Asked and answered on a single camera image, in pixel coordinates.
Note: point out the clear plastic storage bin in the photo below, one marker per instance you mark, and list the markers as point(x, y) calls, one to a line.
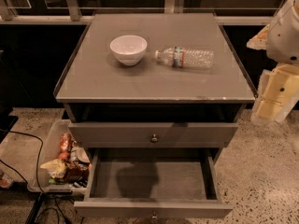
point(50, 151)

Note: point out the grey wooden drawer cabinet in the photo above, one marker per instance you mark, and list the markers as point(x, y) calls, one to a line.
point(95, 87)

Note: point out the clear plastic water bottle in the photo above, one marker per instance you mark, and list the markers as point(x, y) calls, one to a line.
point(180, 57)

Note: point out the grey drawer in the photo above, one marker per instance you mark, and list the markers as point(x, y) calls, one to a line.
point(153, 182)
point(153, 134)

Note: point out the white ceramic bowl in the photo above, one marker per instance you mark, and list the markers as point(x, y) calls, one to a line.
point(129, 49)

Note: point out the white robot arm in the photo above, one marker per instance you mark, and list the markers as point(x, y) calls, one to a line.
point(280, 38)

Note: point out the red white object on floor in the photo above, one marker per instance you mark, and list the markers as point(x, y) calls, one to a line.
point(5, 181)

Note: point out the yellow snack bag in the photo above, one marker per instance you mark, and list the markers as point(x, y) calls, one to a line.
point(56, 168)

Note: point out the brown snack bag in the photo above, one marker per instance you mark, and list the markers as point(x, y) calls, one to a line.
point(76, 172)

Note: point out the grey top drawer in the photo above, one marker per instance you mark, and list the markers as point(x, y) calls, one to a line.
point(153, 134)

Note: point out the metal window railing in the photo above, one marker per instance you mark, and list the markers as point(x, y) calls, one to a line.
point(227, 12)

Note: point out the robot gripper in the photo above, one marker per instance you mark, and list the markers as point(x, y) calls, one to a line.
point(285, 39)

